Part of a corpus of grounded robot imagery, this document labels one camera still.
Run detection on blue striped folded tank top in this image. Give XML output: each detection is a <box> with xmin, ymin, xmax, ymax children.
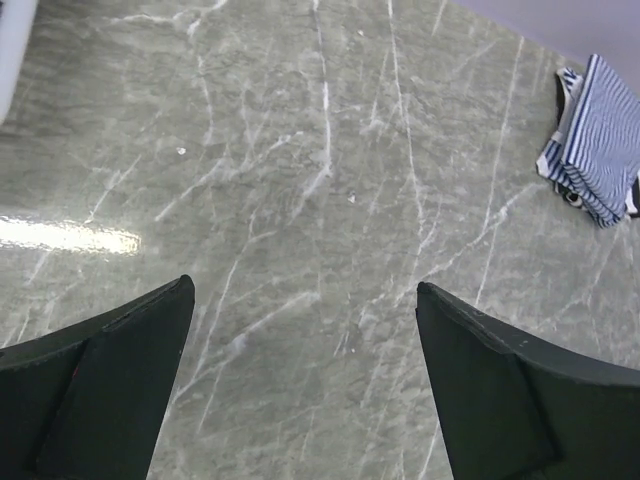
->
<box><xmin>536</xmin><ymin>54</ymin><xmax>639</xmax><ymax>228</ymax></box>

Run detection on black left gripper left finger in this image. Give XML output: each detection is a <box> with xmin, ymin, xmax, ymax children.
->
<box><xmin>1</xmin><ymin>275</ymin><xmax>195</xmax><ymax>479</ymax></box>

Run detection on white plastic laundry basket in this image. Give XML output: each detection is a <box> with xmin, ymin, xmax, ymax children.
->
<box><xmin>0</xmin><ymin>0</ymin><xmax>38</xmax><ymax>123</ymax></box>

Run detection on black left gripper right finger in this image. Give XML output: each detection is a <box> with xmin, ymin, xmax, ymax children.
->
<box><xmin>416</xmin><ymin>282</ymin><xmax>639</xmax><ymax>479</ymax></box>

